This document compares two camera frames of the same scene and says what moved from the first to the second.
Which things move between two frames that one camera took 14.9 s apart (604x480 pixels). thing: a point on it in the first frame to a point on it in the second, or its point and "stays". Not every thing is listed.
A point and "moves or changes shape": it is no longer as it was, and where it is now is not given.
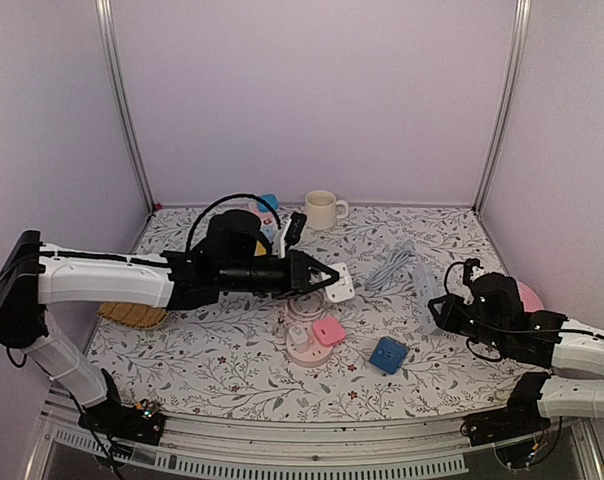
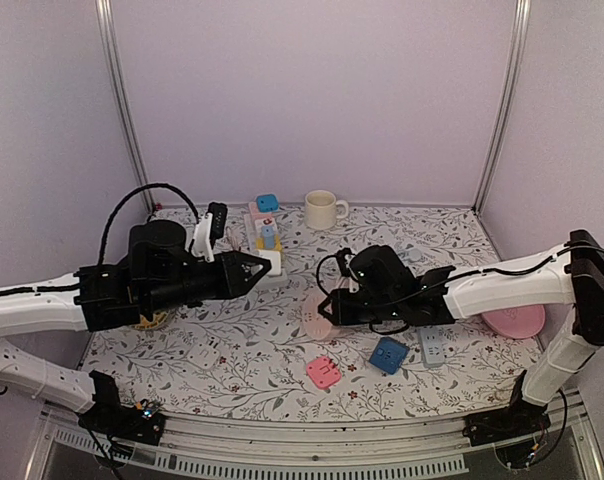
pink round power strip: [309, 353] moves or changes shape
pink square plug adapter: [328, 331] to [323, 372]
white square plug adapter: [343, 288] moves or changes shape
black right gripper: [450, 304] to [338, 308]
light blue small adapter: [271, 198] stays
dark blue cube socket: [388, 355] stays
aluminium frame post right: [520, 27] stays
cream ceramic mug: [323, 209] stays
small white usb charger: [298, 334] moves or changes shape
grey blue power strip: [426, 283] moves or changes shape
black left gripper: [298, 276] to [238, 258]
